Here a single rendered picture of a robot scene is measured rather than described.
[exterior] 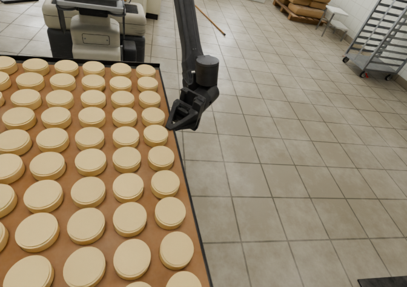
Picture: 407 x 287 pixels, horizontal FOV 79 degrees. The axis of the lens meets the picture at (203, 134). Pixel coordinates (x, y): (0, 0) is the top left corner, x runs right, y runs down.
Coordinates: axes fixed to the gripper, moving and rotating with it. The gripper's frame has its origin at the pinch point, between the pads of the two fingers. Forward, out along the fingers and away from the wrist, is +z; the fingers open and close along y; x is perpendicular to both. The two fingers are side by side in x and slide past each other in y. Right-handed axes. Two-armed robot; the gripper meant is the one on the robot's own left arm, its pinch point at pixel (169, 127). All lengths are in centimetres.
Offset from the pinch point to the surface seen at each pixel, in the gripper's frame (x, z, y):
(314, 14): 15, -557, 95
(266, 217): -45, -64, 99
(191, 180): 9, -59, 100
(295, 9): 53, -533, 93
